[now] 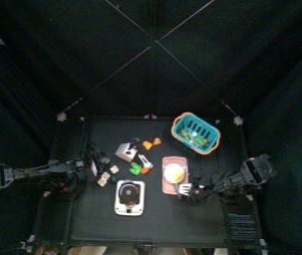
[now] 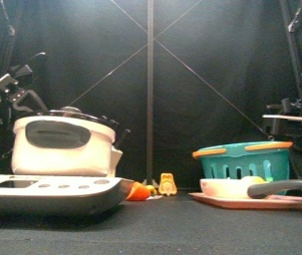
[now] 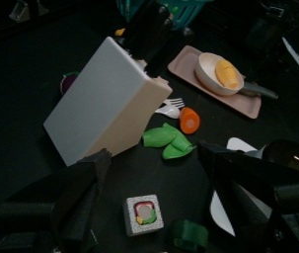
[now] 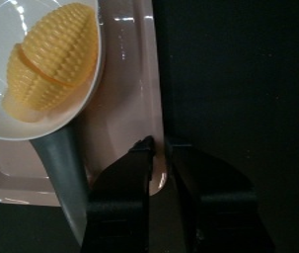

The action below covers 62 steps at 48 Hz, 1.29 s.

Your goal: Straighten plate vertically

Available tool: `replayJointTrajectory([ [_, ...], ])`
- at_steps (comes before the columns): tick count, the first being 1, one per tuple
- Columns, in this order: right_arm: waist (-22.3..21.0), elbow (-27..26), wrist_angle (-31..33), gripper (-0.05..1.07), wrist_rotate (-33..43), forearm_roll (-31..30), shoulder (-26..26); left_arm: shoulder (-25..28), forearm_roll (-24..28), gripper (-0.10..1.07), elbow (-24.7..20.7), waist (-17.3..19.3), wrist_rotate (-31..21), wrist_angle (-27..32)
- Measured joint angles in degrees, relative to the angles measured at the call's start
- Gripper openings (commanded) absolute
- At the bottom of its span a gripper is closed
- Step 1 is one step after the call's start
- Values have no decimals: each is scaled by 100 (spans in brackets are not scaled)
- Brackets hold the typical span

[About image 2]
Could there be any yellow toy corn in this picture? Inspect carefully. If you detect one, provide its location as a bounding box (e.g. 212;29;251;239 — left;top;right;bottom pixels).
239;175;267;184

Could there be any pink rectangular plastic tray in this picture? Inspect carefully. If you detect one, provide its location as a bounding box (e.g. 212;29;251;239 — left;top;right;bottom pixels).
187;192;302;211

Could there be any teal basket with orange rim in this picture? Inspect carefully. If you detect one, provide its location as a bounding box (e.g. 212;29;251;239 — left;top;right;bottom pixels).
191;140;294;193

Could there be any white kitchen scale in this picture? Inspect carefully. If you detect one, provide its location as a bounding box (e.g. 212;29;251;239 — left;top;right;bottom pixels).
0;106;134;217

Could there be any orange toy carrot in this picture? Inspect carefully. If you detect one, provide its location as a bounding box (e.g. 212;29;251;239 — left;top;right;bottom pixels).
125;181;151;202

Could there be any thin diagonal cord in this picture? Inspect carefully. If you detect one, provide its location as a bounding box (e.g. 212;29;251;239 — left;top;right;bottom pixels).
65;0;204;108
108;0;274;140

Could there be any black vertical frame post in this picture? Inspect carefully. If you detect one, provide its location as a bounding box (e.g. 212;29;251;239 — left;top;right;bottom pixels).
141;0;159;187

